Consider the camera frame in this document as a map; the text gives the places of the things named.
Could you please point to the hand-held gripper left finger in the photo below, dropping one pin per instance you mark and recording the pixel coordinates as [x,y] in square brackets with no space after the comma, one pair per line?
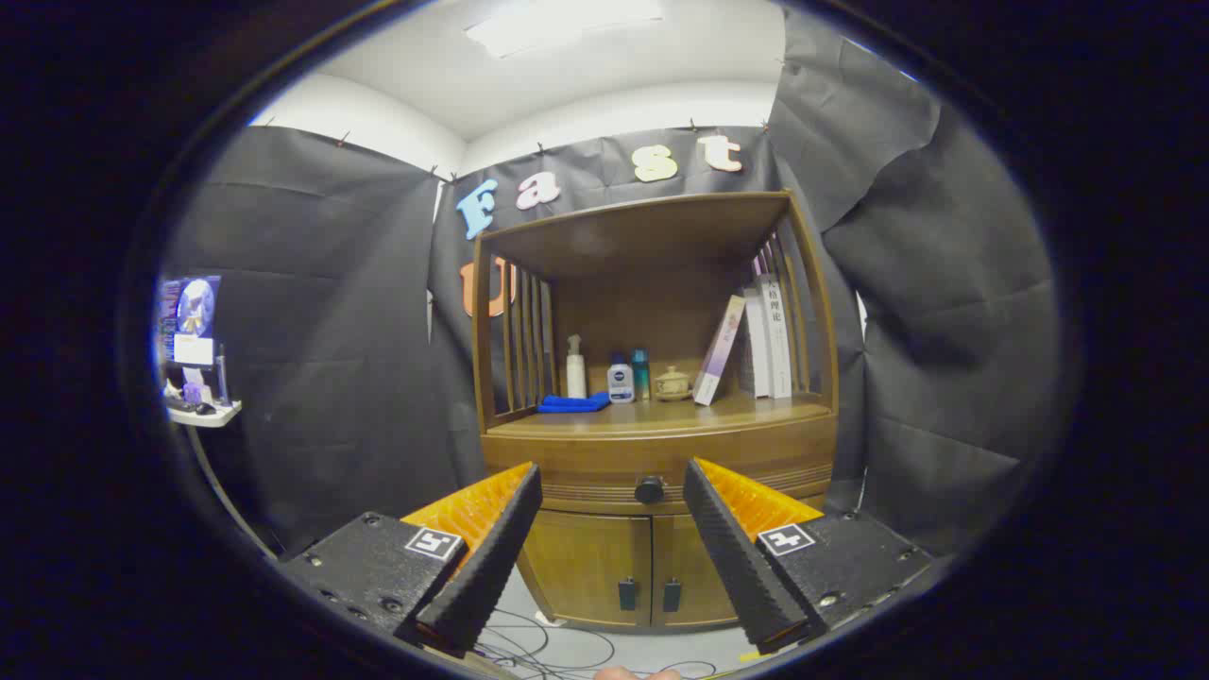
[491,567]

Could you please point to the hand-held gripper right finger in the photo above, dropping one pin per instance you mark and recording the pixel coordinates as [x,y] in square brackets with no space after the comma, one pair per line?
[732,567]

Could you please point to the black round drawer knob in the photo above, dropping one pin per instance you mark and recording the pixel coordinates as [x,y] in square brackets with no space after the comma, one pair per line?
[649,489]

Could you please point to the brown wooden drawer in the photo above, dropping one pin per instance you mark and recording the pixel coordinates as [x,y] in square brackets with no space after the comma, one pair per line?
[586,463]

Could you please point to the wooden cabinet door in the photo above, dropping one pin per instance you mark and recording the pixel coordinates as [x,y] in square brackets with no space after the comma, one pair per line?
[586,567]
[685,586]

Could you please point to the wooden countertop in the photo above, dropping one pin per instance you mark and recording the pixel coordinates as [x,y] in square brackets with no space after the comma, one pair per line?
[661,416]

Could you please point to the brown wooden cabinet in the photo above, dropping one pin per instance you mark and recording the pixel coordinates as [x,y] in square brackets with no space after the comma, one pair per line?
[652,283]

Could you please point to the blue folded cloth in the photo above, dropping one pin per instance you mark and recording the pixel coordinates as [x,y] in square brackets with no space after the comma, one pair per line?
[574,403]

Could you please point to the beige lidded teacup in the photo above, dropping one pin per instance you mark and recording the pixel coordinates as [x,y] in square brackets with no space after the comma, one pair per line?
[672,383]

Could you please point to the white spray bottle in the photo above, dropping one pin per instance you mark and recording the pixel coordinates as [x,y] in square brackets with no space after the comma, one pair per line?
[575,373]

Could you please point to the teal slim bottle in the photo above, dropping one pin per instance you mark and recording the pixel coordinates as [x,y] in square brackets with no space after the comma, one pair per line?
[641,373]

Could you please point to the white bottle with blue cap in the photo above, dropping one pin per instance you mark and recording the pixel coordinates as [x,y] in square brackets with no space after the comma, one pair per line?
[621,382]

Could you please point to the purple and white book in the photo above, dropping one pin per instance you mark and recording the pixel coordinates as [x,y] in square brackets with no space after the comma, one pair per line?
[720,349]

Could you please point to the white book with black lettering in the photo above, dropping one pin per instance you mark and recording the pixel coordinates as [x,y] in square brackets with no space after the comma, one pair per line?
[777,335]

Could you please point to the black backdrop cloth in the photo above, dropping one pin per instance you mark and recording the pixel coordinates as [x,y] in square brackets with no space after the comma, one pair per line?
[321,312]

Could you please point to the ceiling light panel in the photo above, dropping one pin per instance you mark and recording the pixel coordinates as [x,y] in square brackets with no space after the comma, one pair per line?
[557,24]

